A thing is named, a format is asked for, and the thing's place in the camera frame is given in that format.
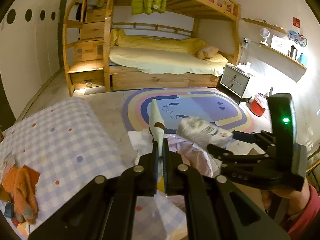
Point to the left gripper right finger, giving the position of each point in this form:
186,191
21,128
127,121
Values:
215,207

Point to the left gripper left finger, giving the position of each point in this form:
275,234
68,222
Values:
104,208

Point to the white paper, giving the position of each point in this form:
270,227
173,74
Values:
141,142

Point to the red paper sheet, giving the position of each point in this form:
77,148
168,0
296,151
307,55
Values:
34,175

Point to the orange sock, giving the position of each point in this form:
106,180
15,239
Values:
17,183

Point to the pink trash bag bin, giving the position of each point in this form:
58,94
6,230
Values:
193,155

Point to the right hand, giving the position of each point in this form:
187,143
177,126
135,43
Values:
298,200

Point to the red small bin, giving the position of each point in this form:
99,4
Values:
259,105

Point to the checkered blue tablecloth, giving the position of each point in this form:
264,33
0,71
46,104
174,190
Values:
68,146

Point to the grey nightstand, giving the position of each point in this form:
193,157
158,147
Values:
237,82

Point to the rainbow oval rug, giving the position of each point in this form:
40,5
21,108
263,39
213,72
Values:
175,104

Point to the white desk fan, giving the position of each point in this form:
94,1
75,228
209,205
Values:
264,33

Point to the plush toy bear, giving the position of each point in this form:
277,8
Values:
207,52

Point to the yellow duvet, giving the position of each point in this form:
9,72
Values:
188,46

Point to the wooden bunk bed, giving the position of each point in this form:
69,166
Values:
220,10

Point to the light yellow mattress sheet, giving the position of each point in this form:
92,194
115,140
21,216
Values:
163,62

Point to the wooden stair drawers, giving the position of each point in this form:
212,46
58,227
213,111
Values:
83,48

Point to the white wardrobe with holes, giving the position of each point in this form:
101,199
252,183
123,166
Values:
29,51

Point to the wall shelf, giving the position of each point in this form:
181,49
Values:
279,53

